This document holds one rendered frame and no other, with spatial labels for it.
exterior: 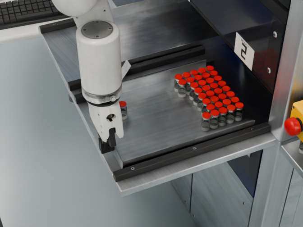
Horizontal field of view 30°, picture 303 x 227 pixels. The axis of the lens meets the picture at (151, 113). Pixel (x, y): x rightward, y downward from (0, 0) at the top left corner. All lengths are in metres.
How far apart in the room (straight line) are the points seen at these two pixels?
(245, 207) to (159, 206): 0.71
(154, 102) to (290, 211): 0.50
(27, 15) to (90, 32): 0.84
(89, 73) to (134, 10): 0.70
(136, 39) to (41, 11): 0.40
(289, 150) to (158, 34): 0.56
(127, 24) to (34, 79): 1.31
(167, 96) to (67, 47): 0.36
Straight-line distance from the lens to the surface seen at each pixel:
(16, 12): 1.94
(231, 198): 1.77
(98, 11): 1.16
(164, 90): 1.49
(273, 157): 1.43
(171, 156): 1.30
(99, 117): 1.18
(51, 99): 2.84
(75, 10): 1.02
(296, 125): 1.24
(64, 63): 1.60
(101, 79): 1.11
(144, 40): 1.66
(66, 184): 2.44
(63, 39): 1.69
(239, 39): 1.42
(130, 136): 1.37
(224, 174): 1.75
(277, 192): 1.54
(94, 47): 1.07
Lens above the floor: 1.86
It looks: 43 degrees down
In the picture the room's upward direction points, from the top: straight up
